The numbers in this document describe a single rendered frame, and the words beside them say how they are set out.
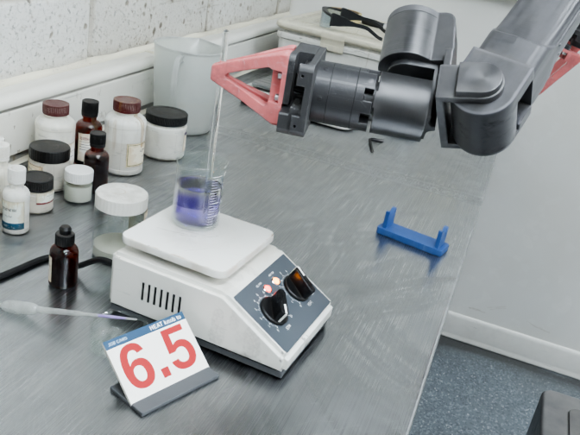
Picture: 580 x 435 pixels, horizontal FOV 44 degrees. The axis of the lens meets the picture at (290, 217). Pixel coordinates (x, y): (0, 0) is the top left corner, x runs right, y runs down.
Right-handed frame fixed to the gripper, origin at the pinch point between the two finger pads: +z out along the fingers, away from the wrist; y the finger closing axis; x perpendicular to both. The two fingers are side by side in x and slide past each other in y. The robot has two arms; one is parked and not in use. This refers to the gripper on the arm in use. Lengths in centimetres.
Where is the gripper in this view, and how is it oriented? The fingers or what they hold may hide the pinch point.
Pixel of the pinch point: (220, 72)
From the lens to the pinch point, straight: 69.8
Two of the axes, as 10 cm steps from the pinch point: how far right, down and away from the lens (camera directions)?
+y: -1.5, 3.8, -9.1
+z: -9.8, -2.0, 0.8
